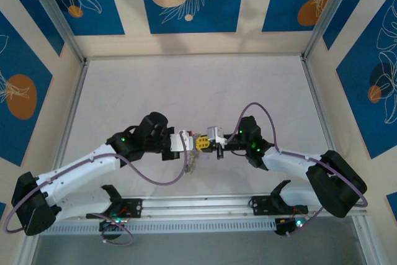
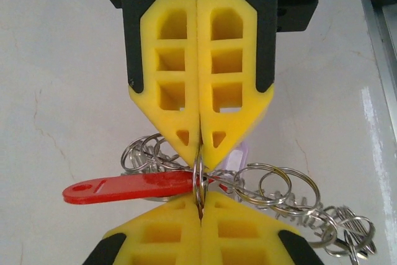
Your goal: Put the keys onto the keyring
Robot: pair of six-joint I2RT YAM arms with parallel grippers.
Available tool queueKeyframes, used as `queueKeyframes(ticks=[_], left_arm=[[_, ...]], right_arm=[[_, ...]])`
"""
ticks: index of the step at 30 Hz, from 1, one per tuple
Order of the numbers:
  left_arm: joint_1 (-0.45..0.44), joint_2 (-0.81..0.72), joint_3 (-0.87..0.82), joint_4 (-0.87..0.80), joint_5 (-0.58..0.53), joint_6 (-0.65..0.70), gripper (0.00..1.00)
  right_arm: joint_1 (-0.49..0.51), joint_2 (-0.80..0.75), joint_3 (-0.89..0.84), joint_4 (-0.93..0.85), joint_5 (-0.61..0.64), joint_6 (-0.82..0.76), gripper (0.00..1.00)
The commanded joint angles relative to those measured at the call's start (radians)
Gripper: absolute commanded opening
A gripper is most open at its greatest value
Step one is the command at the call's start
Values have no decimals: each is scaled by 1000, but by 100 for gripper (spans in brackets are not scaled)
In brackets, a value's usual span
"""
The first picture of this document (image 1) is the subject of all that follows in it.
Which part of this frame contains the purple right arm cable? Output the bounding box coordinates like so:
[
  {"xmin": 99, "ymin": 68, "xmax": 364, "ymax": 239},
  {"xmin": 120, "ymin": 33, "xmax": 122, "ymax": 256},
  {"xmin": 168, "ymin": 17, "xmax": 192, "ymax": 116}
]
[{"xmin": 228, "ymin": 102, "xmax": 370, "ymax": 237}]

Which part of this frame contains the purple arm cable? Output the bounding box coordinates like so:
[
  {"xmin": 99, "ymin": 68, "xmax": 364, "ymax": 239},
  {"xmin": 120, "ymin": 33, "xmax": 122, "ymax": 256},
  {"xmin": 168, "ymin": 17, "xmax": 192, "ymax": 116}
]
[
  {"xmin": 228, "ymin": 102, "xmax": 370, "ymax": 237},
  {"xmin": 2, "ymin": 139, "xmax": 190, "ymax": 246}
]

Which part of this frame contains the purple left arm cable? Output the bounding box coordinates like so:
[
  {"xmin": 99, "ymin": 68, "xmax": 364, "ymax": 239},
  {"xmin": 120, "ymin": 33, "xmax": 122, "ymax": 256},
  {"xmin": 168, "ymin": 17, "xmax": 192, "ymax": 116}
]
[{"xmin": 2, "ymin": 139, "xmax": 190, "ymax": 246}]

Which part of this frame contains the aluminium mounting rail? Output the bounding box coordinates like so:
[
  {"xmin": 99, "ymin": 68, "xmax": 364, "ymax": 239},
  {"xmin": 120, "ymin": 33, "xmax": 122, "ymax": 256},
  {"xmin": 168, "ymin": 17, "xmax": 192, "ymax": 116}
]
[{"xmin": 26, "ymin": 191, "xmax": 368, "ymax": 223}]

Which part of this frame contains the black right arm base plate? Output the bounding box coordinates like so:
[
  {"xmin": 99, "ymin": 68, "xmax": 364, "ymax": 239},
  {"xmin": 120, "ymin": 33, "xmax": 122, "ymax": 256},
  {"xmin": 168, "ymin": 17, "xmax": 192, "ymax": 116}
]
[{"xmin": 251, "ymin": 194, "xmax": 310, "ymax": 216}]

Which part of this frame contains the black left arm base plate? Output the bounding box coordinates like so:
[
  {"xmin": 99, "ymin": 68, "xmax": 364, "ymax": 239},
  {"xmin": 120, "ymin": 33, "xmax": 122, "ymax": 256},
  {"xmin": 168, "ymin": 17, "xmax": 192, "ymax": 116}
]
[{"xmin": 119, "ymin": 197, "xmax": 143, "ymax": 218}]

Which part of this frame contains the grey slotted cable duct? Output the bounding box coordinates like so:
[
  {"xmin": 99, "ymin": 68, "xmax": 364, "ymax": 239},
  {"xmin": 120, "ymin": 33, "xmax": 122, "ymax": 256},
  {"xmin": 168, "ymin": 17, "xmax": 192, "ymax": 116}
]
[{"xmin": 38, "ymin": 217, "xmax": 280, "ymax": 235}]

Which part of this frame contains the aluminium table side rail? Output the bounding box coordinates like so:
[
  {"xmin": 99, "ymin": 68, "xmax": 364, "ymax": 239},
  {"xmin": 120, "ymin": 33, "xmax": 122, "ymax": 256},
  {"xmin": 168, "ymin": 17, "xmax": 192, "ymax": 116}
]
[
  {"xmin": 45, "ymin": 59, "xmax": 91, "ymax": 197},
  {"xmin": 300, "ymin": 55, "xmax": 350, "ymax": 192}
]

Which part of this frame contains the aluminium lower frame bar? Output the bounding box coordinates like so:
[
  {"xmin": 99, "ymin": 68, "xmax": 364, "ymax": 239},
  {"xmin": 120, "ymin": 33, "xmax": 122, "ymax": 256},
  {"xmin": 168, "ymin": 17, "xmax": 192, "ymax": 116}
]
[
  {"xmin": 352, "ymin": 215, "xmax": 378, "ymax": 265},
  {"xmin": 17, "ymin": 221, "xmax": 43, "ymax": 265}
]

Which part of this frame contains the aluminium frame post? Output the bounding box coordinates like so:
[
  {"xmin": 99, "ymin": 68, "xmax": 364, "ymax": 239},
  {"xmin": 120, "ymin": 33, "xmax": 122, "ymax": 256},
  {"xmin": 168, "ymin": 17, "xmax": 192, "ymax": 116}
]
[
  {"xmin": 22, "ymin": 0, "xmax": 86, "ymax": 64},
  {"xmin": 303, "ymin": 0, "xmax": 364, "ymax": 61}
]

